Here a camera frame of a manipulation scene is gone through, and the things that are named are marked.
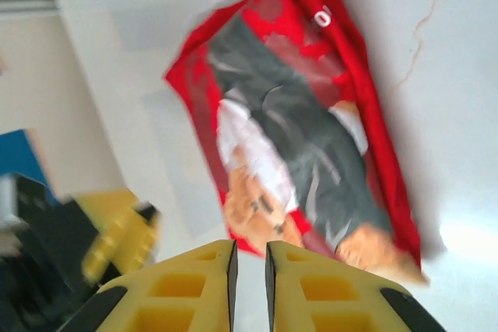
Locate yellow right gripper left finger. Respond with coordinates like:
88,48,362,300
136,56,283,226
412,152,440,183
96,239,239,332

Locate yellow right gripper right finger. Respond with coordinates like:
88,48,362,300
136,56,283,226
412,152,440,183
265,241,413,332

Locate red printed t-shirt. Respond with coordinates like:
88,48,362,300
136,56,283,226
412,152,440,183
162,0,431,287

